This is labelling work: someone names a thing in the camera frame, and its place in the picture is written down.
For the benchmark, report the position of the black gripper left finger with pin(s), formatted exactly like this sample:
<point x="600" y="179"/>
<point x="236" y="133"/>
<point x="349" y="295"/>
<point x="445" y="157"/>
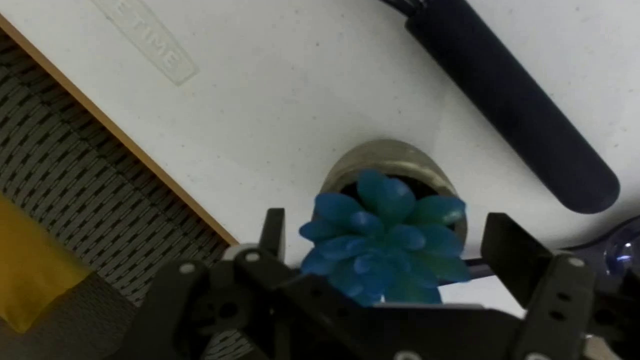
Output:
<point x="213" y="306"/>

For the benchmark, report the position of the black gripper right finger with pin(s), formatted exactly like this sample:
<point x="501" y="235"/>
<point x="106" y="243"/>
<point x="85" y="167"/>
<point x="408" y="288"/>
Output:
<point x="573" y="306"/>

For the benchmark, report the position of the blue succulent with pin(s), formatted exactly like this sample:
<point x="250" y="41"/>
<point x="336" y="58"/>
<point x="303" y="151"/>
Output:
<point x="387" y="241"/>

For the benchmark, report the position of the yellow cushion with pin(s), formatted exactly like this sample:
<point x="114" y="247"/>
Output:
<point x="27" y="267"/>

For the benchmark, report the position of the dark grey couch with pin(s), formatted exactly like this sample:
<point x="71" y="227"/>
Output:
<point x="67" y="173"/>

